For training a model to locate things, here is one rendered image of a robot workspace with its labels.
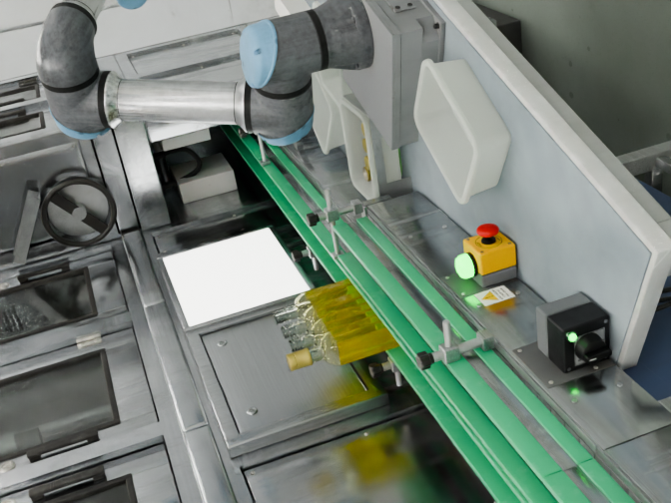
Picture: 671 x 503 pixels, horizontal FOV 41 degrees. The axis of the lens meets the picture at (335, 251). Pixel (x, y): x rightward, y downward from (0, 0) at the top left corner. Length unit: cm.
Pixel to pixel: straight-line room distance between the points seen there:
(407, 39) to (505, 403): 67
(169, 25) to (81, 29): 364
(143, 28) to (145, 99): 361
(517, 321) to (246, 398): 66
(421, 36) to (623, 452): 81
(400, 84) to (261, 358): 71
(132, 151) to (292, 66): 109
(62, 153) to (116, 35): 278
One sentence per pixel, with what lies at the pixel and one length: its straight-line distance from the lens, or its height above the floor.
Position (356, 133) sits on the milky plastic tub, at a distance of 215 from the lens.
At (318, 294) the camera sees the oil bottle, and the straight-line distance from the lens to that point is 193.
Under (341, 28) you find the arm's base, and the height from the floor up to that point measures 91.
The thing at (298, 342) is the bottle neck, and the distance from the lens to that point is 182.
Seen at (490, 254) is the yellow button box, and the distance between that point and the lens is 160.
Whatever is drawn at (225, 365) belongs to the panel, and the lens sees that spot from 205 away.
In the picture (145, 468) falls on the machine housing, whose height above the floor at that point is 148.
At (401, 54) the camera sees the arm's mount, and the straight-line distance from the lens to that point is 167.
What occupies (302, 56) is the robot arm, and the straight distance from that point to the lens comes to 172.
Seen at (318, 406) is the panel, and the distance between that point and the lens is 187.
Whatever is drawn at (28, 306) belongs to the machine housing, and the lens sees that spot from 264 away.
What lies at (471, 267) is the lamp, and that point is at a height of 84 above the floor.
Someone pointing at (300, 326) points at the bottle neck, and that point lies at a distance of 188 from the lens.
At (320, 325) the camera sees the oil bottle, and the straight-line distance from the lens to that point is 183.
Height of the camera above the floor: 140
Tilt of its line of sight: 13 degrees down
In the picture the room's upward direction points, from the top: 107 degrees counter-clockwise
